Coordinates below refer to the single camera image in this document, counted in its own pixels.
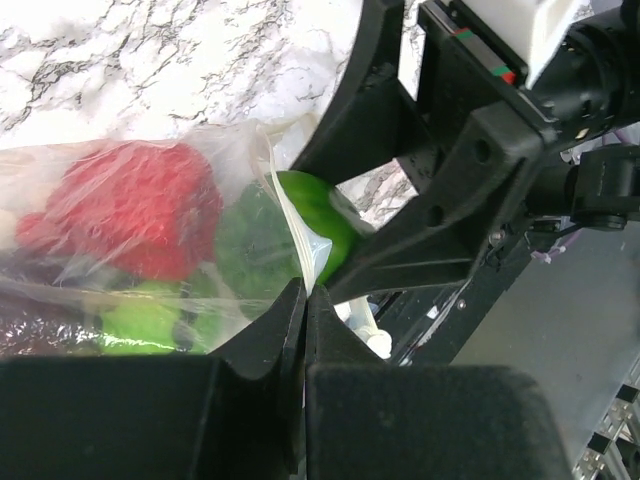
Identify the green watermelon toy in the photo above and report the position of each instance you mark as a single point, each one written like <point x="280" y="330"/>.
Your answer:
<point x="163" y="318"/>

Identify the aluminium extrusion rail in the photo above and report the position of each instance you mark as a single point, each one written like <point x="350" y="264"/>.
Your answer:
<point x="613" y="450"/>

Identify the clear zip top bag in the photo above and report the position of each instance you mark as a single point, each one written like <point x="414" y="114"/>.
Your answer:
<point x="239" y="154"/>

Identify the red bell pepper toy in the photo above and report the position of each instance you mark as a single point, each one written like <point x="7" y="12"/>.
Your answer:
<point x="147" y="209"/>

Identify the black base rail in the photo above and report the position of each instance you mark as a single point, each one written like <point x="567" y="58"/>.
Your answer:
<point x="430" y="325"/>

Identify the purple mangosteen toy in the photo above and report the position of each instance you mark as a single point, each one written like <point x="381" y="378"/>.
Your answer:
<point x="32" y="321"/>

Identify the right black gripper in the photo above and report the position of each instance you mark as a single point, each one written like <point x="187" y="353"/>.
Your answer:
<point x="470" y="63"/>

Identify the green bell pepper toy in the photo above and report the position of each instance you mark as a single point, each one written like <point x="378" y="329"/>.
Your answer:
<point x="271" y="234"/>

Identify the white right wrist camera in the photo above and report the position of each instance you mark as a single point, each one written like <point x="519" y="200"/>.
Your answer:
<point x="532" y="29"/>

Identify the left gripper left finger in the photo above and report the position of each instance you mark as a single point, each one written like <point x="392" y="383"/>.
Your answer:
<point x="232" y="414"/>

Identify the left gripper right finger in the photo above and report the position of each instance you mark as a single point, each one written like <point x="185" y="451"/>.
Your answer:
<point x="366" y="419"/>

